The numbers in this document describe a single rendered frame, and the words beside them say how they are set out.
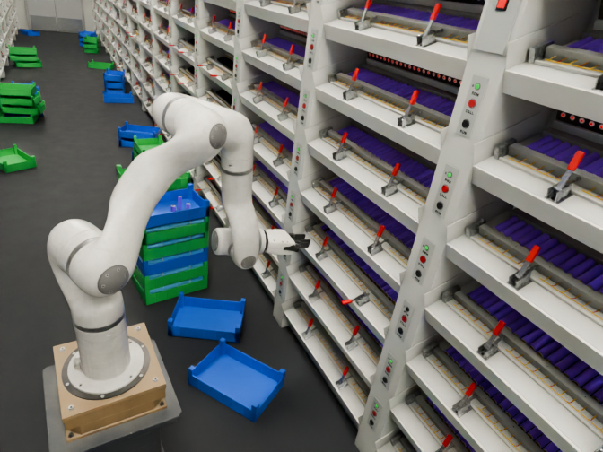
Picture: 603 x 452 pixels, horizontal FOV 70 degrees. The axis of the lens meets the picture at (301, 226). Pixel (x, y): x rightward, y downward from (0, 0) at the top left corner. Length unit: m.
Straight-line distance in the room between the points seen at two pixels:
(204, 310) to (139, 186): 1.12
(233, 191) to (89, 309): 0.47
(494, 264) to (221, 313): 1.34
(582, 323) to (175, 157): 0.88
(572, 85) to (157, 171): 0.82
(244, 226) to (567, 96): 0.83
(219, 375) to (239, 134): 0.99
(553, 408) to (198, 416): 1.12
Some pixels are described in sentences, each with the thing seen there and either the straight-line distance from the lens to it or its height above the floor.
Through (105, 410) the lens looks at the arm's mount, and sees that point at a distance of 1.28.
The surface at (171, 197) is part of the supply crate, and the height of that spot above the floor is 0.42.
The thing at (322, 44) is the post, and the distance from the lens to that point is 1.49.
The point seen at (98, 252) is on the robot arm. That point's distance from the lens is 1.00.
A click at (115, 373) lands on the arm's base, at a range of 1.29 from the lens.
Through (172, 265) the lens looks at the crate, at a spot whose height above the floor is 0.19.
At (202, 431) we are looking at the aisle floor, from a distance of 1.64.
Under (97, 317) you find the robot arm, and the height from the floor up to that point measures 0.61.
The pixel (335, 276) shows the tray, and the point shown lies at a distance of 1.51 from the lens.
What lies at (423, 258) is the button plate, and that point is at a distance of 1.11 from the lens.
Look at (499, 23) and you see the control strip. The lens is 0.97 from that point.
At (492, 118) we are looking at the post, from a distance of 0.97.
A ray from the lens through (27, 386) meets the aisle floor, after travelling 1.88.
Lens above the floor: 1.34
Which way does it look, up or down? 29 degrees down
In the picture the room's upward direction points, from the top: 8 degrees clockwise
